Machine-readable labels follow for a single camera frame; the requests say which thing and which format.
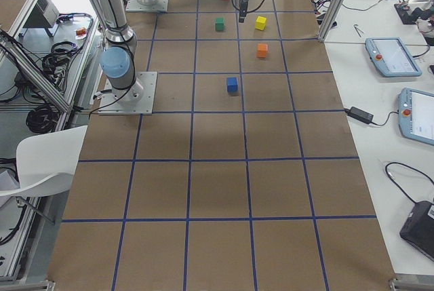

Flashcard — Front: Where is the yellow wooden block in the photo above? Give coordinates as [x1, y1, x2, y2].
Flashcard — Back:
[254, 16, 267, 31]

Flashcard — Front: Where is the allen key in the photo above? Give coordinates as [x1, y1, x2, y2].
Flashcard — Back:
[353, 24, 363, 37]

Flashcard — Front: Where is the white chair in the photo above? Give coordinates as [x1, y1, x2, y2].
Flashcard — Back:
[1, 125, 87, 197]

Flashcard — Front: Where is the teach pendant far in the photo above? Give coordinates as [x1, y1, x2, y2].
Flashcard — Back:
[365, 37, 422, 77]

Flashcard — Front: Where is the black power adapter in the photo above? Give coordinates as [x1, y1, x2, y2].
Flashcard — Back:
[344, 106, 374, 124]

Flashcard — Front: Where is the blue wooden block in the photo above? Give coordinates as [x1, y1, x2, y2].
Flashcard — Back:
[226, 77, 239, 94]

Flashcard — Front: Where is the orange wooden block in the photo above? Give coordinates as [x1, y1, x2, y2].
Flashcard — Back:
[256, 43, 269, 58]

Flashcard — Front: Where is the teach pendant near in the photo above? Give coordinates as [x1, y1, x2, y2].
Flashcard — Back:
[398, 88, 433, 145]

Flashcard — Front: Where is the green wooden block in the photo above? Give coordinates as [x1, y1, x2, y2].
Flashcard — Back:
[214, 17, 225, 32]

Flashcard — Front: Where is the teach pendant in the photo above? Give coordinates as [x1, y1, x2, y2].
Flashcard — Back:
[398, 88, 433, 145]
[365, 37, 422, 77]

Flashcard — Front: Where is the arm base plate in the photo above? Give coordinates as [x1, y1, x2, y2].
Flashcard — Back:
[98, 71, 157, 115]
[125, 0, 169, 13]

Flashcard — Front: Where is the black box device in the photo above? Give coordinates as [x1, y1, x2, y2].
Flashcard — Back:
[399, 201, 433, 260]

